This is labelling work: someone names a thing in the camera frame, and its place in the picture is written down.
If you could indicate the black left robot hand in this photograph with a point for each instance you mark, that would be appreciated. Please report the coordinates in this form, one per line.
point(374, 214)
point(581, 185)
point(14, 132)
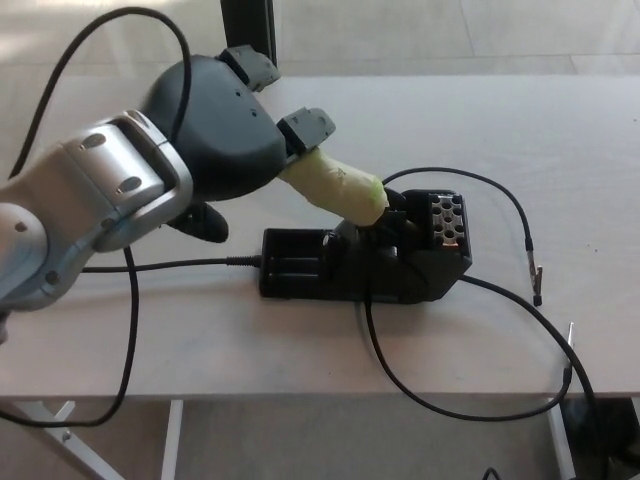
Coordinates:
point(225, 130)

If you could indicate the tape-wrapped soldering iron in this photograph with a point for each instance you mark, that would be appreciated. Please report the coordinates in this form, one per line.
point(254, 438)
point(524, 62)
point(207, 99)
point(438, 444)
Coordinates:
point(340, 187)

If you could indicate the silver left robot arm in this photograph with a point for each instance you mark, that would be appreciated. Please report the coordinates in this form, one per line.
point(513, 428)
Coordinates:
point(90, 190)

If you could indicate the black soldering iron base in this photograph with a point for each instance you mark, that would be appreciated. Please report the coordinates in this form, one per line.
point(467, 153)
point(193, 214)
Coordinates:
point(400, 277)

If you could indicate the black vertical pillar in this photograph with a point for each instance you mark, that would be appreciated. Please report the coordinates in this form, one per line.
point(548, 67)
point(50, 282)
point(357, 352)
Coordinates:
point(247, 22)

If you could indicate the white table leg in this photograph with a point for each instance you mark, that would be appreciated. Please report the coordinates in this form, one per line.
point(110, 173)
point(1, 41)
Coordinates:
point(172, 440)
point(562, 450)

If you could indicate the white diagonal table frame brace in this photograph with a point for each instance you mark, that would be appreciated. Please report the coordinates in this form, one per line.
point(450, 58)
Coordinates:
point(65, 442)

